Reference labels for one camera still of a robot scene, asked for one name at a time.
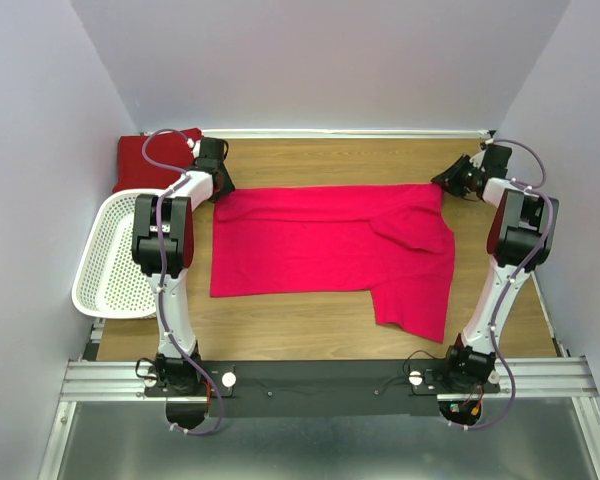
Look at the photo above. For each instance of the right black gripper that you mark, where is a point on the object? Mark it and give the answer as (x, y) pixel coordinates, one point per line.
(456, 176)

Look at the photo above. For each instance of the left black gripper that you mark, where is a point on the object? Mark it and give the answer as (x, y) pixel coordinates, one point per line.
(222, 181)

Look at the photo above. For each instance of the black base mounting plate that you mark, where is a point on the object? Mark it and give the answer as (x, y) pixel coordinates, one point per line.
(305, 389)

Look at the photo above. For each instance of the white plastic laundry basket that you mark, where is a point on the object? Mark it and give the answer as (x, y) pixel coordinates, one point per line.
(108, 283)

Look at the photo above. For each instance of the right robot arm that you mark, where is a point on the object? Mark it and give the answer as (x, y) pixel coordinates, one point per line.
(519, 240)

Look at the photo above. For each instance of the pink red t shirt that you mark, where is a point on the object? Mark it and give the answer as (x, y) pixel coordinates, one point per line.
(389, 240)

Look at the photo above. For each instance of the folded dark red shirt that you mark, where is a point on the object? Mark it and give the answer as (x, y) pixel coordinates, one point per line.
(135, 172)

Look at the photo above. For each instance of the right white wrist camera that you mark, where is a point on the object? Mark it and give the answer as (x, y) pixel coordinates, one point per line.
(477, 159)

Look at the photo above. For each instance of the aluminium frame rail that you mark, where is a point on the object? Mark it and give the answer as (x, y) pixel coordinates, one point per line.
(383, 419)

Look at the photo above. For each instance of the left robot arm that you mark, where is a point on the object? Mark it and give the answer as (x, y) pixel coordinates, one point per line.
(163, 247)

